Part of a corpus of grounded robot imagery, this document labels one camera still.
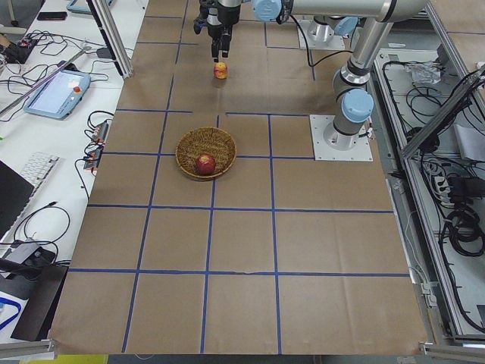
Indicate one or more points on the white keyboard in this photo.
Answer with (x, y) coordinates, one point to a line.
(37, 168)

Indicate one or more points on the black smartphone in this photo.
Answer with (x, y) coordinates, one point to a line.
(51, 15)

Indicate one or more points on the grey usb hub box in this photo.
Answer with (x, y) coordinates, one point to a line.
(20, 251)

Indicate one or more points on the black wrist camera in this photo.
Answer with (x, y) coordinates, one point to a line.
(202, 19)

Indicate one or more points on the brown paper table cover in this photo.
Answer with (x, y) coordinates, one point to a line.
(281, 254)

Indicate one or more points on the woven wicker basket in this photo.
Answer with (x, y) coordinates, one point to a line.
(211, 141)

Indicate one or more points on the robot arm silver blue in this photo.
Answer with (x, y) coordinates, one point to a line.
(355, 104)
(325, 32)

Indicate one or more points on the dark red apple in basket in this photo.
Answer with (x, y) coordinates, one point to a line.
(205, 165)

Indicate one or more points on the yellow red apple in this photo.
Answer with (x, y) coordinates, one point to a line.
(220, 70)

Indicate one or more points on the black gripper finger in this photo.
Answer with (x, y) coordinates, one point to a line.
(215, 48)
(226, 38)

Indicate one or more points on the aluminium frame post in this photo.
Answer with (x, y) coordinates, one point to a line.
(110, 34)

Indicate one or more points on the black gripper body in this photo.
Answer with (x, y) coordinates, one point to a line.
(226, 20)

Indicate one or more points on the blue teach pendant tablet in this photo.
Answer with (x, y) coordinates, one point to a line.
(59, 97)

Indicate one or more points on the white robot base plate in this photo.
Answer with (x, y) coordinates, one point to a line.
(331, 146)

